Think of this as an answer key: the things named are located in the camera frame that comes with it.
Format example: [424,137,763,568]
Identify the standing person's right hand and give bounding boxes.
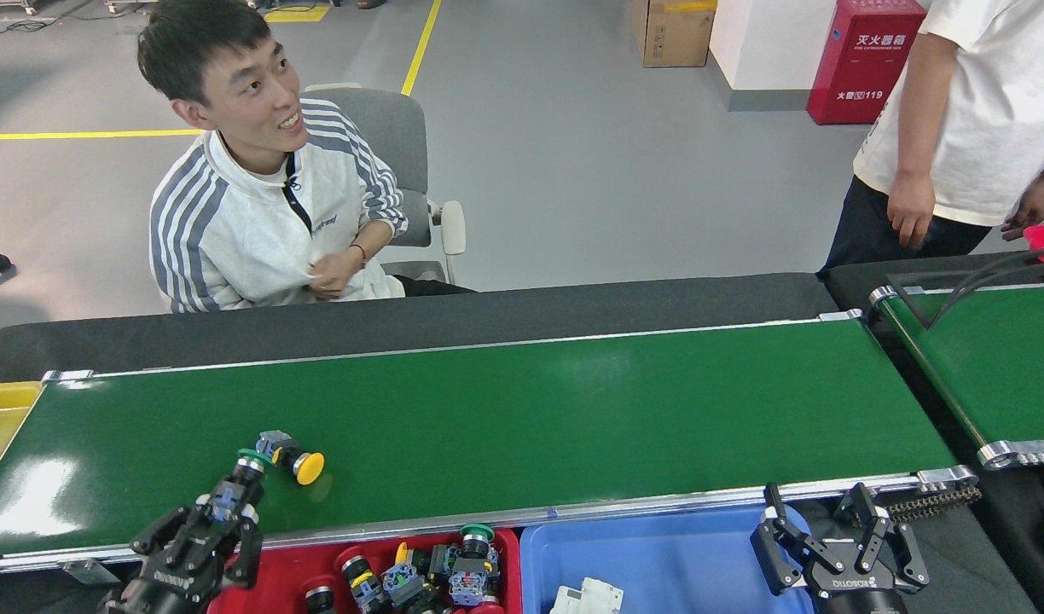
[886,170,937,251]

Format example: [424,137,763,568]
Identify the grey office chair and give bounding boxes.
[304,83,467,287]

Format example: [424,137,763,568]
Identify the seated person's left hand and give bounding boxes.
[307,246,367,300]

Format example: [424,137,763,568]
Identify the seated person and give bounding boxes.
[136,0,409,314]

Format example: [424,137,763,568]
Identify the brown cardboard box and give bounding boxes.
[631,0,717,69]

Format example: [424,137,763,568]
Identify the black table cloth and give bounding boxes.
[0,273,1039,614]
[821,252,1044,614]

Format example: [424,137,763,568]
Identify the black curved cable bundle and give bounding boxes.
[884,247,1044,329]

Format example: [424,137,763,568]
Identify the red fire extinguisher box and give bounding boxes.
[806,0,928,126]

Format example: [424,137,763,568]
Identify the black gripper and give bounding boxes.
[104,505,264,614]
[751,482,930,614]

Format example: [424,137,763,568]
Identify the black conveyor drive chain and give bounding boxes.
[884,484,982,523]

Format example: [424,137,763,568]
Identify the blue plastic tray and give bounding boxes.
[519,503,817,614]

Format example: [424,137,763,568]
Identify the green conveyor belt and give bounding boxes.
[0,309,982,581]
[868,284,1044,471]

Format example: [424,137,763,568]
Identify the red plastic tray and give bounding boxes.
[206,527,523,614]

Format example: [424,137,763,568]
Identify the white circuit breaker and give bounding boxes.
[549,577,624,614]

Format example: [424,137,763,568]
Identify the yellow mushroom push button switch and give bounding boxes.
[256,431,326,486]
[381,541,431,611]

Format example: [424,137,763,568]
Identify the standing person's left hand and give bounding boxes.
[1000,174,1044,242]

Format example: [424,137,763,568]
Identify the standing person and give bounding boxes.
[816,0,1044,278]

